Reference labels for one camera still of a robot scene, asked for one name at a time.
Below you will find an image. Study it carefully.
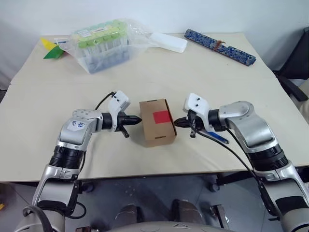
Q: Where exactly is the white flat plastic case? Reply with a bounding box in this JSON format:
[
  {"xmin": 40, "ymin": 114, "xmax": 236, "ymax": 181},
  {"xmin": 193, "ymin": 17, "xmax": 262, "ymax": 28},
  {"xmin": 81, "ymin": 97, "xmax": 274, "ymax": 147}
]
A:
[{"xmin": 149, "ymin": 31, "xmax": 188, "ymax": 53}]

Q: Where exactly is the green paper piece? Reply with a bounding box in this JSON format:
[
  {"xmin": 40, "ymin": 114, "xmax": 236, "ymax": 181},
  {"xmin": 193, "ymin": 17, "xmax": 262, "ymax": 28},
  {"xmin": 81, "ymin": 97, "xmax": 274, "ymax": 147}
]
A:
[{"xmin": 42, "ymin": 45, "xmax": 64, "ymax": 60}]

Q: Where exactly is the black left shoulder cable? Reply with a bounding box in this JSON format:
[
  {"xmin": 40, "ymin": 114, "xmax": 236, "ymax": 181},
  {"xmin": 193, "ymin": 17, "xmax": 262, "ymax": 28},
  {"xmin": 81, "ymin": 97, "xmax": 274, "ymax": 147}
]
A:
[{"xmin": 22, "ymin": 201, "xmax": 86, "ymax": 232}]

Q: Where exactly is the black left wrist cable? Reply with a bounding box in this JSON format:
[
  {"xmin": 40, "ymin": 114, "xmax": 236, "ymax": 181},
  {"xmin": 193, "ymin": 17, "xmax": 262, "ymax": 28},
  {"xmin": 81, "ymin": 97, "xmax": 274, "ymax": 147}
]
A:
[{"xmin": 95, "ymin": 90, "xmax": 117, "ymax": 110}]

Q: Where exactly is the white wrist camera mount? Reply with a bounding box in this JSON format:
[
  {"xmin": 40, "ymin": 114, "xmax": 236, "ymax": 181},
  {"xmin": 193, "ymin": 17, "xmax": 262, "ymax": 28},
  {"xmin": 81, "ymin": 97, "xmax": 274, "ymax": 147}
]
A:
[
  {"xmin": 107, "ymin": 90, "xmax": 132, "ymax": 133},
  {"xmin": 183, "ymin": 92, "xmax": 211, "ymax": 133}
]

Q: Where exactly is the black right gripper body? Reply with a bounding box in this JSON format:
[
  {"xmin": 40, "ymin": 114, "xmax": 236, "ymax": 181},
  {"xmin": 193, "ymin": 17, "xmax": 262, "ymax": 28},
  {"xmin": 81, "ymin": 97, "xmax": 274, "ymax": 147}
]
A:
[{"xmin": 186, "ymin": 110, "xmax": 202, "ymax": 139}]

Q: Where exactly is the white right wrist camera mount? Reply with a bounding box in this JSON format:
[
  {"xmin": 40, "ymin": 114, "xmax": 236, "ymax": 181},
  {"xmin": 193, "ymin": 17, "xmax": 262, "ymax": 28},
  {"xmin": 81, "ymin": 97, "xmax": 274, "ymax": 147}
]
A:
[{"xmin": 183, "ymin": 92, "xmax": 211, "ymax": 133}]

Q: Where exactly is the brown cardboard box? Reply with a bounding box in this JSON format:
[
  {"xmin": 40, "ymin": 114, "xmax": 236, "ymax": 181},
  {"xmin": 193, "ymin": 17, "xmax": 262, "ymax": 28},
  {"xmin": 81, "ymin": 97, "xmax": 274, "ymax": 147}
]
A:
[{"xmin": 139, "ymin": 98, "xmax": 178, "ymax": 148}]

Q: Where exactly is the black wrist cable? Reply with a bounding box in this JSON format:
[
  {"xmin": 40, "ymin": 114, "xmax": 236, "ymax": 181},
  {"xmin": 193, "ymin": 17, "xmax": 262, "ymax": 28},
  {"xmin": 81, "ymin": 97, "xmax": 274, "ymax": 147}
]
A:
[
  {"xmin": 192, "ymin": 126, "xmax": 279, "ymax": 220},
  {"xmin": 95, "ymin": 90, "xmax": 117, "ymax": 110}
]

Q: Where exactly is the grey robot torso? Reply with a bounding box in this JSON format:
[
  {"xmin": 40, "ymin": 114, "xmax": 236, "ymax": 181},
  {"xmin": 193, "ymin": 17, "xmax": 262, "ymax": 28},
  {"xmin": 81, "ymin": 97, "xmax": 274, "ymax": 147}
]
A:
[{"xmin": 74, "ymin": 219, "xmax": 233, "ymax": 232}]

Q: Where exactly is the metal bracket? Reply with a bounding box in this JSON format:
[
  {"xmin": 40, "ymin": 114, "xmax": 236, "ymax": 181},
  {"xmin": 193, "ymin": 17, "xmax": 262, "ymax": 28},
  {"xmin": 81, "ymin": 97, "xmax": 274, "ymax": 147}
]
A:
[{"xmin": 211, "ymin": 204, "xmax": 230, "ymax": 229}]

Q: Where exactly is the blue pen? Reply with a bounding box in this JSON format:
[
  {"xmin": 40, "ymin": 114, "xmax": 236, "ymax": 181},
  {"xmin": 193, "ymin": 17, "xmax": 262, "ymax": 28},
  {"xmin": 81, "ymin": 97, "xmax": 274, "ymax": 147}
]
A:
[{"xmin": 207, "ymin": 130, "xmax": 230, "ymax": 145}]

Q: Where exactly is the small clear plastic bag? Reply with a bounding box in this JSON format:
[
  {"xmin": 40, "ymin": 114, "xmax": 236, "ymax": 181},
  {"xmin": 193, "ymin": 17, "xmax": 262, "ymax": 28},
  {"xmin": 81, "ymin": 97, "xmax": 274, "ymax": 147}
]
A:
[{"xmin": 54, "ymin": 36, "xmax": 73, "ymax": 53}]

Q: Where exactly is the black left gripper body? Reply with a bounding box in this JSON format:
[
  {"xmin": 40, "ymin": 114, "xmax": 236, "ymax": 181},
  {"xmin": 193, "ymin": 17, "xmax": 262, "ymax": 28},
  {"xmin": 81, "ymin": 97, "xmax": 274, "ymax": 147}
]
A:
[{"xmin": 115, "ymin": 113, "xmax": 130, "ymax": 139}]

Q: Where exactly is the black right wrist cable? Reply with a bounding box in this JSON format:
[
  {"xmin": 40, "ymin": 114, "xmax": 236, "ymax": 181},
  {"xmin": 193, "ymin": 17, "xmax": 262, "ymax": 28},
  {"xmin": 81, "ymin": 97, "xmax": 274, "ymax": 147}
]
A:
[{"xmin": 192, "ymin": 126, "xmax": 279, "ymax": 220}]

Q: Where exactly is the red tape square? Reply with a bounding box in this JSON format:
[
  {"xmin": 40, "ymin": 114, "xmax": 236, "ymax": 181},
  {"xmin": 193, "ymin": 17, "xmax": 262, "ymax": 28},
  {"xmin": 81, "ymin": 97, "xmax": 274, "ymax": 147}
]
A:
[{"xmin": 153, "ymin": 110, "xmax": 173, "ymax": 125}]

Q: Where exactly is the black chair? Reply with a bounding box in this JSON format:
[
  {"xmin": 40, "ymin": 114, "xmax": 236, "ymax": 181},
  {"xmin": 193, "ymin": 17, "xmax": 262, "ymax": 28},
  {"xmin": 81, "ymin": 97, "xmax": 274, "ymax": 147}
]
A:
[{"xmin": 272, "ymin": 26, "xmax": 309, "ymax": 102}]

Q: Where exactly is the yellow paper piece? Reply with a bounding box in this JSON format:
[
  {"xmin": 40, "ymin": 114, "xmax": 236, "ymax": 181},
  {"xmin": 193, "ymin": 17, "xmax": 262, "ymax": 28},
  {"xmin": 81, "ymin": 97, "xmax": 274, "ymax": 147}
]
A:
[{"xmin": 39, "ymin": 36, "xmax": 56, "ymax": 51}]

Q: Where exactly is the black table caster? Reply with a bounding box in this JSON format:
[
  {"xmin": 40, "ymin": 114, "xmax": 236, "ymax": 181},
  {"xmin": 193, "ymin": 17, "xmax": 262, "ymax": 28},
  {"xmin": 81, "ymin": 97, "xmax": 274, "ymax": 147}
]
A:
[
  {"xmin": 81, "ymin": 181, "xmax": 95, "ymax": 193},
  {"xmin": 209, "ymin": 181, "xmax": 221, "ymax": 193}
]

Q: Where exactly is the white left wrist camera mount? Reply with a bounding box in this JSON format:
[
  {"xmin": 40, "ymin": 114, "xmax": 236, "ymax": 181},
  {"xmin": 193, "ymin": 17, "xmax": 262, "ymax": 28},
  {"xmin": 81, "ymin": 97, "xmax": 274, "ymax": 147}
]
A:
[{"xmin": 107, "ymin": 90, "xmax": 132, "ymax": 133}]

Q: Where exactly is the plastic bag of green-capped tubes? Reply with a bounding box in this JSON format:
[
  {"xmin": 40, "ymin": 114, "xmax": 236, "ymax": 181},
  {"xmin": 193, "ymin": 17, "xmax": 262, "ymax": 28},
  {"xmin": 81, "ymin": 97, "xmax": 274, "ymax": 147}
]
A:
[{"xmin": 70, "ymin": 18, "xmax": 155, "ymax": 74}]

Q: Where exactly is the blue patterned folded fan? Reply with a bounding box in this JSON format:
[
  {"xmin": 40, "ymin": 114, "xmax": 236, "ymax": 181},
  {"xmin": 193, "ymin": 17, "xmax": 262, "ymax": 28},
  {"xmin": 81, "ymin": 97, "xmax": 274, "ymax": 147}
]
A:
[{"xmin": 184, "ymin": 28, "xmax": 257, "ymax": 68}]

